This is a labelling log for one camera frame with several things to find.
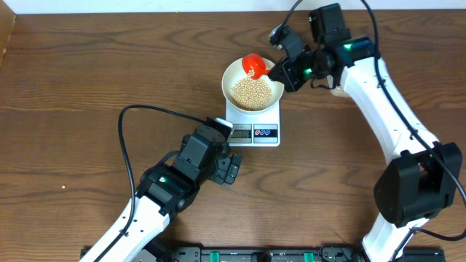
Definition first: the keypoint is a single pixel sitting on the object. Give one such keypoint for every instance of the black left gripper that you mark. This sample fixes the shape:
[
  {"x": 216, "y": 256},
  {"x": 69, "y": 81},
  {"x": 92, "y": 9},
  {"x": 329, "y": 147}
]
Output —
[{"x": 227, "y": 168}]

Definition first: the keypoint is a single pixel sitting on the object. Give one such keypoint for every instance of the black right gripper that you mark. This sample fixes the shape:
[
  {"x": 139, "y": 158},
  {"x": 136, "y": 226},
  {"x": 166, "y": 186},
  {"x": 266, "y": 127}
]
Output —
[{"x": 291, "y": 81}]

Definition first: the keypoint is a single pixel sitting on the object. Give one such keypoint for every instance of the red plastic measuring scoop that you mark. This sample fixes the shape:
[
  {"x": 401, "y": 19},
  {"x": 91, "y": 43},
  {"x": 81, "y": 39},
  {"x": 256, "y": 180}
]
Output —
[{"x": 254, "y": 66}]

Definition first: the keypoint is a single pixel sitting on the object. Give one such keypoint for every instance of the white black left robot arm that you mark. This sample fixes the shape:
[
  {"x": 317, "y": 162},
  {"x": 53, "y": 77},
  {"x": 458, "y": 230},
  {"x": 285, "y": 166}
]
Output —
[{"x": 165, "y": 190}]

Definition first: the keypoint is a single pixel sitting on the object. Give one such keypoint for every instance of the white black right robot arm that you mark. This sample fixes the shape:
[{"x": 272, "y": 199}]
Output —
[{"x": 422, "y": 174}]

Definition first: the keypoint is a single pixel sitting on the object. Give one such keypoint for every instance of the cream round bowl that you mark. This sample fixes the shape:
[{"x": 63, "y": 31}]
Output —
[{"x": 235, "y": 72}]

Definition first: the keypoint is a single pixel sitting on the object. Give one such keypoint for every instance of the yellow soybeans in bowl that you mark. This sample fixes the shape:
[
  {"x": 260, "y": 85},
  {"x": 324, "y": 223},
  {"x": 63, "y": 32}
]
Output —
[{"x": 251, "y": 94}]

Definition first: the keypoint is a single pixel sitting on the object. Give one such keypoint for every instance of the white digital kitchen scale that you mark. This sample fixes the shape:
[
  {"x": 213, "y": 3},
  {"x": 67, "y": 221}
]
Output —
[{"x": 254, "y": 129}]

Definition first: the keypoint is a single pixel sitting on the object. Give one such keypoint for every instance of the clear plastic bean container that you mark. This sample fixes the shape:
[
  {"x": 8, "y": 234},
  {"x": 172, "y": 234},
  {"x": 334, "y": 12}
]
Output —
[{"x": 338, "y": 91}]

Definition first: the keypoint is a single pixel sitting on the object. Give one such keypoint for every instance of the brown wooden side panel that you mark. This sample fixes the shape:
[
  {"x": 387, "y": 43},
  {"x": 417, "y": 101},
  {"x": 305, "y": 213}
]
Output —
[{"x": 7, "y": 22}]

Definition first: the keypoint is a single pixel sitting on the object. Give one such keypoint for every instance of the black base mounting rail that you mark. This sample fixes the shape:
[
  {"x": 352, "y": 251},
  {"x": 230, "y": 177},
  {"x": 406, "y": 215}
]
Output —
[{"x": 196, "y": 254}]

